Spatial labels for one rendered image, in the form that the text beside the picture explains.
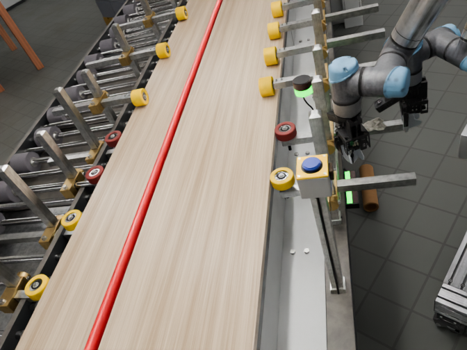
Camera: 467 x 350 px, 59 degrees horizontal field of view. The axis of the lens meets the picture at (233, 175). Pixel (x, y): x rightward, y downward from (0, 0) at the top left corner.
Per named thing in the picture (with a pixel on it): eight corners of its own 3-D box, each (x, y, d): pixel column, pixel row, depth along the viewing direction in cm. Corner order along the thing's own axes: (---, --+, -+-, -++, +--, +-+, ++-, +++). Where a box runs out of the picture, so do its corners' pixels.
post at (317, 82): (338, 176, 165) (321, 73, 133) (338, 182, 162) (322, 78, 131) (329, 176, 166) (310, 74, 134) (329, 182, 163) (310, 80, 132)
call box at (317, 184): (331, 176, 97) (327, 153, 92) (332, 198, 93) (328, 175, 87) (301, 180, 99) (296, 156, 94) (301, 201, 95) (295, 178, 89)
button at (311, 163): (321, 160, 92) (320, 155, 91) (321, 173, 89) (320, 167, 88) (303, 162, 93) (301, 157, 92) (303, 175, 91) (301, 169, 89)
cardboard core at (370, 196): (372, 163, 241) (378, 201, 220) (373, 172, 246) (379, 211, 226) (358, 164, 243) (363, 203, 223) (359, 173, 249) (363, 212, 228)
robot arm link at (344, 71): (356, 71, 99) (322, 71, 104) (359, 107, 107) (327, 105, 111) (364, 53, 104) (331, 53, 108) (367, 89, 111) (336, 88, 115)
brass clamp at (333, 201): (339, 180, 142) (338, 170, 139) (341, 210, 133) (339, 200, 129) (321, 182, 144) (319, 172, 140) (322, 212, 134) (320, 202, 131)
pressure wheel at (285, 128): (300, 141, 163) (295, 119, 155) (300, 155, 157) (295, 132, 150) (281, 144, 165) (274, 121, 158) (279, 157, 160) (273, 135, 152)
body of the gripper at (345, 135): (346, 157, 118) (342, 125, 110) (335, 140, 125) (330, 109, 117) (372, 148, 118) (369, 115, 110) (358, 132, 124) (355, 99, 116)
